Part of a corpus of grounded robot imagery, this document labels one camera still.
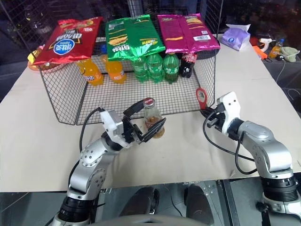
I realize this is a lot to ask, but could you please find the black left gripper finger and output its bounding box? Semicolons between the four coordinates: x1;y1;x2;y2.
123;99;148;118
141;116;167;143

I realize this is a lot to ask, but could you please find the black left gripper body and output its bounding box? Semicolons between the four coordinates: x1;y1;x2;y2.
122;115;144;145

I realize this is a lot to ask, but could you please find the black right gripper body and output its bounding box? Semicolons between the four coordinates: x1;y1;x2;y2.
207;103;228;133

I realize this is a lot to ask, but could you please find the glass bottle with amber drink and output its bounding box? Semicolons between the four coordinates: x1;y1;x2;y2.
143;97;166;140

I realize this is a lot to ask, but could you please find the red bottle opener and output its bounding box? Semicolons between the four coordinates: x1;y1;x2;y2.
195;87;209;110

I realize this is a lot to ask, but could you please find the green soda plastic bottle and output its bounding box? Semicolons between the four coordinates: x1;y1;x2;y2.
146;54;165;84
163;52;181;84
131;56;150;83

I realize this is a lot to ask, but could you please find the orange soda plastic bottle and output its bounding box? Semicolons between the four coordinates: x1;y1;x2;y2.
76;58;104;87
103;55;128;84

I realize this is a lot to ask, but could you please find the dark cola plastic bottle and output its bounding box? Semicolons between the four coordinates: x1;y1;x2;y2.
179;52;198;79

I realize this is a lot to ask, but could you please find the small orange soda bottle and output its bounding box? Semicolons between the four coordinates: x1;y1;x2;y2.
269;40;285;60

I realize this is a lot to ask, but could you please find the beige paper table cover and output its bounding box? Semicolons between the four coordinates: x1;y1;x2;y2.
0;33;301;193

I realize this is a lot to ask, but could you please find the green chip bag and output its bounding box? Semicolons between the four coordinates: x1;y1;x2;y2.
124;14;166;59
104;19;134;62

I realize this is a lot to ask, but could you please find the purple tissue pack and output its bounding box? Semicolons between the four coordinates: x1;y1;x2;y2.
219;23;253;51

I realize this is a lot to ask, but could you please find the magenta chip bag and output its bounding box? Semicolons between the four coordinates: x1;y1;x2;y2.
179;13;221;54
157;14;189;54

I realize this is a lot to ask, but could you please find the orange plastic tool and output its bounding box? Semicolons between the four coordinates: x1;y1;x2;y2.
252;45;268;60

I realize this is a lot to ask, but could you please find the white glue gun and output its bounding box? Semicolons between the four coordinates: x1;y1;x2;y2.
258;37;285;53

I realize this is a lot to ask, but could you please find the red chip bag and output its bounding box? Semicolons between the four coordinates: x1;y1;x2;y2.
30;16;104;67

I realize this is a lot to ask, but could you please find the green cloth bundle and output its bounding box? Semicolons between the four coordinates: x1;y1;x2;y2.
280;46;301;63

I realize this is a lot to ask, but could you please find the black wire mesh basket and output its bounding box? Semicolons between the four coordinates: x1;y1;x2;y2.
38;35;217;126

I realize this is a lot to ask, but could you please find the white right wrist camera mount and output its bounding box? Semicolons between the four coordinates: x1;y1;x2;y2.
215;91;243;137

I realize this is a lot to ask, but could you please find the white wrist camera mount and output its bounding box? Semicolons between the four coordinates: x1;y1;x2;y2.
99;110;133;148
215;91;243;137

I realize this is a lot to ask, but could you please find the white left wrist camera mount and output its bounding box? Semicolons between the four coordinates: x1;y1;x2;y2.
99;110;133;148

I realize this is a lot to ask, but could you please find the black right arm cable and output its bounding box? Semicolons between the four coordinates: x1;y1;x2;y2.
202;114;260;175

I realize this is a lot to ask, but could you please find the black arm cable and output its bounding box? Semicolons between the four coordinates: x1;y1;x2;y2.
79;107;105;152
202;114;260;175

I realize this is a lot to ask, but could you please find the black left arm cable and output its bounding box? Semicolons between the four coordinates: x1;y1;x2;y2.
79;107;105;152

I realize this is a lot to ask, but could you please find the thin white cable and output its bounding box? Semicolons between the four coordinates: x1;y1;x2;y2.
278;58;301;101

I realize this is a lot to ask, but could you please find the black wire grid panel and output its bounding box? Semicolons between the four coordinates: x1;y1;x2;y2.
0;0;220;38

